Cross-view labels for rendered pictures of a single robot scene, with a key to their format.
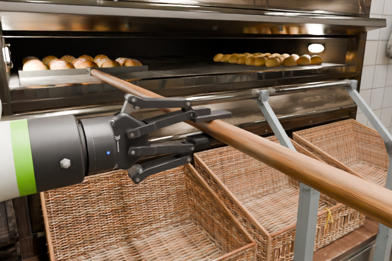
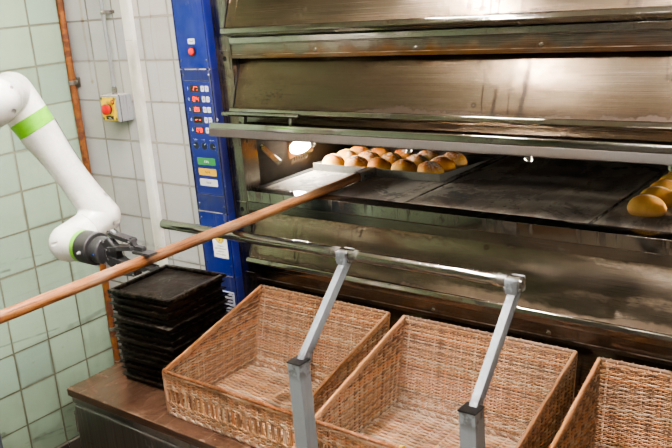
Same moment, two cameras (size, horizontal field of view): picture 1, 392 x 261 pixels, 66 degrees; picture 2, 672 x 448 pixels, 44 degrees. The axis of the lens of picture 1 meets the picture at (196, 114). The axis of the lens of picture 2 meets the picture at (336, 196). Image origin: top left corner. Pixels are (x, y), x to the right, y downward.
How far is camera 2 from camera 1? 220 cm
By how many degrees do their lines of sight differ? 67
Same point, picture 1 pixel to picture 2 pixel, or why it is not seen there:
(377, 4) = not seen: outside the picture
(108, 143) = (93, 250)
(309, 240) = (298, 431)
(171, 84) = (378, 213)
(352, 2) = not seen: outside the picture
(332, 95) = not seen: outside the picture
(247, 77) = (496, 226)
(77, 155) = (82, 251)
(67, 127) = (85, 238)
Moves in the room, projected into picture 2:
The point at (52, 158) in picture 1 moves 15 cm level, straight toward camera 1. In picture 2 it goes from (76, 249) to (25, 265)
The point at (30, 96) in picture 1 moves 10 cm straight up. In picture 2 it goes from (259, 199) to (255, 170)
